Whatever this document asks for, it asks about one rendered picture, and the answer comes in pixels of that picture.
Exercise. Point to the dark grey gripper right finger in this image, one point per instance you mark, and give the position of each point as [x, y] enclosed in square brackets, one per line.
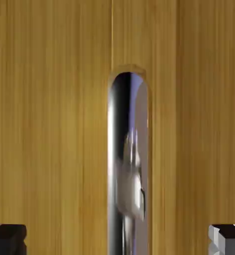
[228, 241]

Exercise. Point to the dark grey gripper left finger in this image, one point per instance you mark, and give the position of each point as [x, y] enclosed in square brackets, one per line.
[9, 240]

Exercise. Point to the light wood drawer front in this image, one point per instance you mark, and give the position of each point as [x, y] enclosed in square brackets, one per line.
[49, 119]

